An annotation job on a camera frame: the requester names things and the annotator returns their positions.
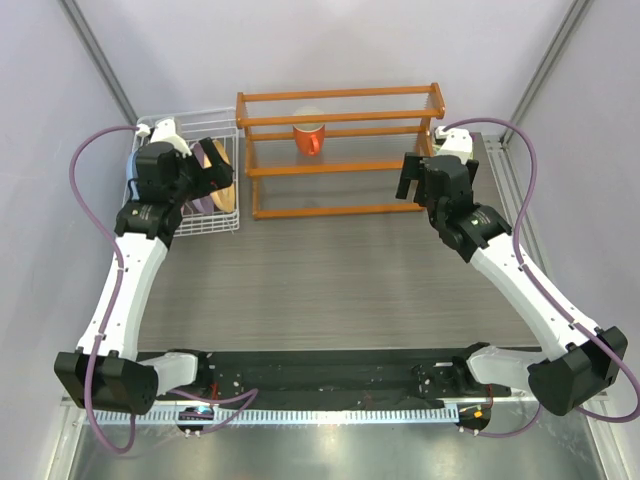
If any orange yellow plate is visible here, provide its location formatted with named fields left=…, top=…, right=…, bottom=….
left=212, top=140, right=236, bottom=213

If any blue plate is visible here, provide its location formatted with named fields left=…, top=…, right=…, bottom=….
left=126, top=152, right=137, bottom=190

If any purple plate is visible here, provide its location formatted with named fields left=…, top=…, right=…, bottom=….
left=191, top=142, right=215, bottom=215

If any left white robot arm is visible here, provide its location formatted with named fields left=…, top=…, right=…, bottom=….
left=54, top=138, right=234, bottom=415

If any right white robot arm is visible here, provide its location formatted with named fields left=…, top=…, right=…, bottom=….
left=396, top=153, right=628, bottom=416

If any orange wooden shelf rack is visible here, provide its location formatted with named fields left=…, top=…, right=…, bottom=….
left=236, top=83, right=446, bottom=220

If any orange mug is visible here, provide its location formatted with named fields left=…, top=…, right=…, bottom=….
left=292, top=106, right=326, bottom=156

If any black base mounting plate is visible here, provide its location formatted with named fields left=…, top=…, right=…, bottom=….
left=181, top=348, right=511, bottom=411

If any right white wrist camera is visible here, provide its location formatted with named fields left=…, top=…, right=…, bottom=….
left=433, top=126, right=473, bottom=164

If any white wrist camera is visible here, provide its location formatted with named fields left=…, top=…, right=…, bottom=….
left=433, top=126, right=473, bottom=164
left=136, top=117, right=192, bottom=158

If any white wire dish rack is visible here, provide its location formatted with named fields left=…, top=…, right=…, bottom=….
left=137, top=107, right=240, bottom=237

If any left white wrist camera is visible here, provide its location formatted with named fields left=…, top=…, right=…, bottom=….
left=136, top=117, right=192, bottom=158

